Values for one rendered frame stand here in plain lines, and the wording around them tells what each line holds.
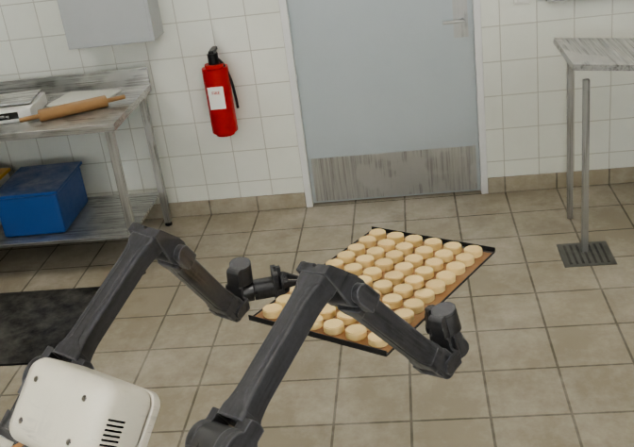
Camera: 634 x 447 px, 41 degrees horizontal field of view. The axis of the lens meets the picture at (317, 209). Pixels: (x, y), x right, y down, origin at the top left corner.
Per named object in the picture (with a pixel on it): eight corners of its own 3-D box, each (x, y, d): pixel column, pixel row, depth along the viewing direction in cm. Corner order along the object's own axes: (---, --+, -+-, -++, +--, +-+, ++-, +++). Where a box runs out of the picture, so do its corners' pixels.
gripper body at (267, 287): (280, 296, 235) (254, 301, 234) (275, 263, 231) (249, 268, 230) (284, 306, 229) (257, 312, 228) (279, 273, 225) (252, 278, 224)
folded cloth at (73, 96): (45, 107, 472) (45, 105, 472) (70, 92, 495) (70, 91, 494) (99, 105, 462) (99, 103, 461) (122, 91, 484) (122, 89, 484)
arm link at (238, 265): (211, 312, 225) (238, 322, 222) (205, 278, 219) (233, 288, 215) (236, 286, 234) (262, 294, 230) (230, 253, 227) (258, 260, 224)
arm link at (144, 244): (134, 205, 187) (171, 215, 182) (158, 240, 197) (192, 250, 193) (14, 382, 166) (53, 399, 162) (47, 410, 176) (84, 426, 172)
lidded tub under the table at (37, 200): (2, 240, 475) (-11, 197, 464) (31, 206, 517) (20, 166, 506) (67, 234, 471) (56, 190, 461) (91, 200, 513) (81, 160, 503)
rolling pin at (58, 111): (21, 127, 441) (18, 116, 438) (20, 124, 446) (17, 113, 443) (127, 103, 459) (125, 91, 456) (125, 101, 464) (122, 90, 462)
